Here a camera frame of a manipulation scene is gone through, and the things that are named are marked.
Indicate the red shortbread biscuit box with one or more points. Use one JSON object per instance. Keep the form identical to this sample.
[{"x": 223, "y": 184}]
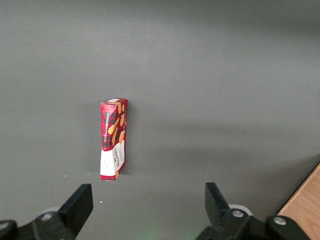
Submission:
[{"x": 113, "y": 140}]

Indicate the wooden drawer cabinet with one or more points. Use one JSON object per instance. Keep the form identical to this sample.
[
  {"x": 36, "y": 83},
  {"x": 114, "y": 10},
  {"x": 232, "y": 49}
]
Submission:
[{"x": 305, "y": 207}]

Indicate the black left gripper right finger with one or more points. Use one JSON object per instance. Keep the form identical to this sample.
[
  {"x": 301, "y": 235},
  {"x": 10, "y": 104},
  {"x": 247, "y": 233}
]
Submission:
[{"x": 232, "y": 225}]

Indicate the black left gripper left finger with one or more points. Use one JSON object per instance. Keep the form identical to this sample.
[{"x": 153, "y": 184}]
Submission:
[{"x": 70, "y": 215}]

